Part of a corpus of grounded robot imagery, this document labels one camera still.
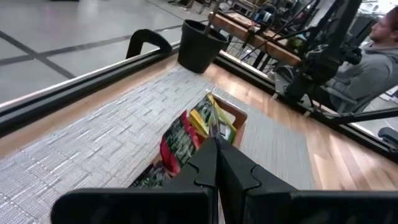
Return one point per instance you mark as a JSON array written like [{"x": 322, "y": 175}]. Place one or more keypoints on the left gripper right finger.
[{"x": 264, "y": 202}]

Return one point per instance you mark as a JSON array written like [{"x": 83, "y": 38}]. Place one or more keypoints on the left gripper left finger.
[{"x": 174, "y": 202}]

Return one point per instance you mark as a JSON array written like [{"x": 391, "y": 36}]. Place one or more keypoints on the red strawberry tea packet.
[{"x": 174, "y": 146}]

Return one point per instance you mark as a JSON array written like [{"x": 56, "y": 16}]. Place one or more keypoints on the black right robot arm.
[{"x": 323, "y": 62}]

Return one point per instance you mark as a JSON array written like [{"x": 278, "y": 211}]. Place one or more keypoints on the wooden three-compartment tray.
[{"x": 239, "y": 118}]

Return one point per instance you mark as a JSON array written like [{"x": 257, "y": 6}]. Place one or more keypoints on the grey woven placemat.
[{"x": 77, "y": 149}]

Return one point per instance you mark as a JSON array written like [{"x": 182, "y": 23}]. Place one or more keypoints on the dark office chair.
[{"x": 388, "y": 135}]

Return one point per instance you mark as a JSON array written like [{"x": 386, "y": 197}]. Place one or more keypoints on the green potted plant black pot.
[{"x": 199, "y": 49}]

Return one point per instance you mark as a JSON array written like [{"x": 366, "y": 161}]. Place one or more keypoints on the wooden workbench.
[{"x": 264, "y": 46}]

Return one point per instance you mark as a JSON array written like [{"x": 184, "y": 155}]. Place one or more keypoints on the person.
[{"x": 373, "y": 71}]

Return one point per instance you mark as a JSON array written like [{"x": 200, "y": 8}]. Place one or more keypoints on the black metal table frame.
[{"x": 62, "y": 99}]

